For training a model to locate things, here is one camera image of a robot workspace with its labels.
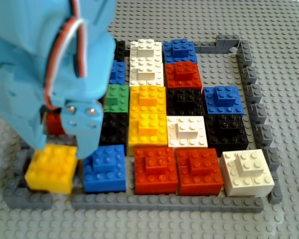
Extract grey brick wall with buttresses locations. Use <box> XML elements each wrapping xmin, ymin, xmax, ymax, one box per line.
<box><xmin>236</xmin><ymin>39</ymin><xmax>283</xmax><ymax>205</ymax></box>

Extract yellow toy brick cube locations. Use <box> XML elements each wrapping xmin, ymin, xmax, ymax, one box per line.
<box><xmin>128</xmin><ymin>112</ymin><xmax>169</xmax><ymax>150</ymax></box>
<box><xmin>24</xmin><ymin>143</ymin><xmax>79</xmax><ymax>195</ymax></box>
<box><xmin>130</xmin><ymin>85</ymin><xmax>167</xmax><ymax>115</ymax></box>

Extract blue toy brick cube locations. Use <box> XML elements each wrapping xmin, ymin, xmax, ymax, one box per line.
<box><xmin>202</xmin><ymin>85</ymin><xmax>245</xmax><ymax>117</ymax></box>
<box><xmin>162</xmin><ymin>39</ymin><xmax>199</xmax><ymax>65</ymax></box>
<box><xmin>83</xmin><ymin>144</ymin><xmax>128</xmax><ymax>195</ymax></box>
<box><xmin>109</xmin><ymin>61</ymin><xmax>127</xmax><ymax>86</ymax></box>

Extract black toy brick cube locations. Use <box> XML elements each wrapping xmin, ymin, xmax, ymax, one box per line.
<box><xmin>205</xmin><ymin>114</ymin><xmax>249</xmax><ymax>151</ymax></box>
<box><xmin>114</xmin><ymin>39</ymin><xmax>127</xmax><ymax>62</ymax></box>
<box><xmin>99</xmin><ymin>113</ymin><xmax>129</xmax><ymax>148</ymax></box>
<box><xmin>167</xmin><ymin>88</ymin><xmax>205</xmax><ymax>118</ymax></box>

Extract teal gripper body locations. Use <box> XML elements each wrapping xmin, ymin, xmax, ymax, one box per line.
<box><xmin>0</xmin><ymin>21</ymin><xmax>117</xmax><ymax>125</ymax></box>

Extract straight grey brick wall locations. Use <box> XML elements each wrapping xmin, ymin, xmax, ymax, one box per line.
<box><xmin>72</xmin><ymin>194</ymin><xmax>265</xmax><ymax>214</ymax></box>

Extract L-shaped grey brick wall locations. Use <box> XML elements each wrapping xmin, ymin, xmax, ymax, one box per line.
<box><xmin>3</xmin><ymin>148</ymin><xmax>53</xmax><ymax>210</ymax></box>

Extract red toy brick cube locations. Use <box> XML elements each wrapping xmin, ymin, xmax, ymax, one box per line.
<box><xmin>134</xmin><ymin>147</ymin><xmax>179</xmax><ymax>196</ymax></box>
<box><xmin>46</xmin><ymin>113</ymin><xmax>66</xmax><ymax>135</ymax></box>
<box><xmin>176</xmin><ymin>148</ymin><xmax>224</xmax><ymax>197</ymax></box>
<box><xmin>164</xmin><ymin>61</ymin><xmax>203</xmax><ymax>90</ymax></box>

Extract green toy brick cube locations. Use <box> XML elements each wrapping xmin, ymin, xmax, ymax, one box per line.
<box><xmin>104</xmin><ymin>84</ymin><xmax>130</xmax><ymax>115</ymax></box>

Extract short stepped grey brick wall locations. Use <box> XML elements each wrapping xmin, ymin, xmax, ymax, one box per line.
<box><xmin>194</xmin><ymin>34</ymin><xmax>241</xmax><ymax>54</ymax></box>

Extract teal left gripper finger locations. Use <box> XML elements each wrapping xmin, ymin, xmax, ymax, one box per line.
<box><xmin>60</xmin><ymin>99</ymin><xmax>104</xmax><ymax>159</ymax></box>

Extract red white black servo wires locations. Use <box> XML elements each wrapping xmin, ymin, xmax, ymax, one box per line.
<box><xmin>43</xmin><ymin>0</ymin><xmax>88</xmax><ymax>111</ymax></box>

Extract grey studded baseplate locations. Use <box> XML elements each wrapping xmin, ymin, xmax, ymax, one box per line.
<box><xmin>0</xmin><ymin>0</ymin><xmax>299</xmax><ymax>239</ymax></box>

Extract white toy brick cube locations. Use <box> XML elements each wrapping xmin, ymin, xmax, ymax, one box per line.
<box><xmin>166</xmin><ymin>115</ymin><xmax>209</xmax><ymax>149</ymax></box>
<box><xmin>219</xmin><ymin>149</ymin><xmax>276</xmax><ymax>198</ymax></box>
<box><xmin>129</xmin><ymin>39</ymin><xmax>163</xmax><ymax>64</ymax></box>
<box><xmin>129</xmin><ymin>62</ymin><xmax>164</xmax><ymax>88</ymax></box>

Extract teal right gripper finger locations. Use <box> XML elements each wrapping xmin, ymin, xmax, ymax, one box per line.
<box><xmin>7</xmin><ymin>116</ymin><xmax>46</xmax><ymax>151</ymax></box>

